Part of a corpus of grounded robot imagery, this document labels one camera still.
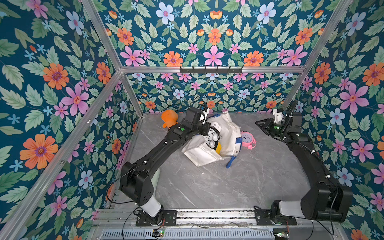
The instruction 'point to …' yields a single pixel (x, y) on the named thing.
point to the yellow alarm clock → (218, 148)
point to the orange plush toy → (170, 117)
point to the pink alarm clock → (248, 140)
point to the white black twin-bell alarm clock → (214, 134)
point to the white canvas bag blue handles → (201, 154)
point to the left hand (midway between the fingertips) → (211, 123)
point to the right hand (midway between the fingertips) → (262, 121)
